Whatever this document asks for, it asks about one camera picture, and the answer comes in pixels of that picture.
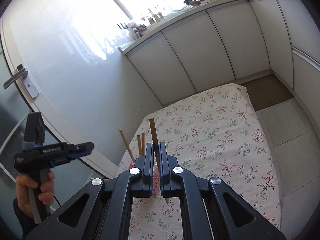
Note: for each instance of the pink perforated utensil holder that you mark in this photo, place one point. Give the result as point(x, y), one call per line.
point(156, 182)

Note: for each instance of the brown floor mat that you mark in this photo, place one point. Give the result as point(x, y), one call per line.
point(267, 91)

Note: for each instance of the door handle silver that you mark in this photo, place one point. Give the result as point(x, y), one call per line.
point(23, 76)

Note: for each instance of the wooden chopstick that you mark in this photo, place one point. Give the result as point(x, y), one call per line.
point(139, 142)
point(156, 149)
point(126, 145)

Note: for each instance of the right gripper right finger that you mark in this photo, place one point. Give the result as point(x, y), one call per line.
point(193, 192)

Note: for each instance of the floral tablecloth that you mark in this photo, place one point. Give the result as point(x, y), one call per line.
point(217, 133)

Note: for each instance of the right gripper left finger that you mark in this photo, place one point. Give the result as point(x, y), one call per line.
point(120, 204)

